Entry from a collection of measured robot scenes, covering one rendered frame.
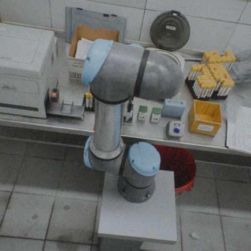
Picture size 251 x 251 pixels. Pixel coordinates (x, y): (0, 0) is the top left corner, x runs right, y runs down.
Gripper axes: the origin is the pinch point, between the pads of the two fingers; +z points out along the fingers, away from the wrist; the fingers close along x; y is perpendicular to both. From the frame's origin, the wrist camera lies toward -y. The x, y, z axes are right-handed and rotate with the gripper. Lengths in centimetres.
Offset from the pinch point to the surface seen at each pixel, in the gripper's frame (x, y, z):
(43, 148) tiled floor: -31, 58, 94
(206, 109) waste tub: -8.7, -39.1, 0.9
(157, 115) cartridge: 0.7, -13.9, 0.5
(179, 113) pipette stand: -3.6, -25.5, 1.8
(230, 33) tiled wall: -57, -52, -13
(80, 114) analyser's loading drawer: 5.6, 22.4, 2.1
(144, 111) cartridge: 0.0, -7.7, -0.6
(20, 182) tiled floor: 1, 66, 94
